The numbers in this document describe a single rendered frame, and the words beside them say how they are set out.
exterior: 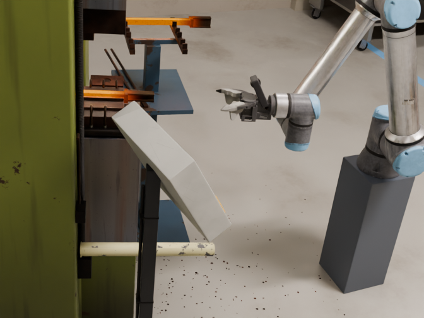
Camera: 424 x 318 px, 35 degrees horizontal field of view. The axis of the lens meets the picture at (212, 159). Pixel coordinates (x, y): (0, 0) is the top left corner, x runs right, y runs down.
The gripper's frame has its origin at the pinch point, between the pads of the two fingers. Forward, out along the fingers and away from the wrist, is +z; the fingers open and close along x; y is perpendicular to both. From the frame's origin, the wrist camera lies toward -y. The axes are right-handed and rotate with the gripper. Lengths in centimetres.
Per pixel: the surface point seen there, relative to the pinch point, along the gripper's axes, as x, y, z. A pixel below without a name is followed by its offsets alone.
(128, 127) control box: -52, -17, 32
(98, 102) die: -4.3, 0.9, 41.5
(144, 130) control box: -56, -18, 28
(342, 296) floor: 5, 100, -67
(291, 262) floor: 28, 100, -48
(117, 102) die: -3.9, 0.9, 34.9
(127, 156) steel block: -16.0, 14.9, 31.2
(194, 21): 67, -3, 3
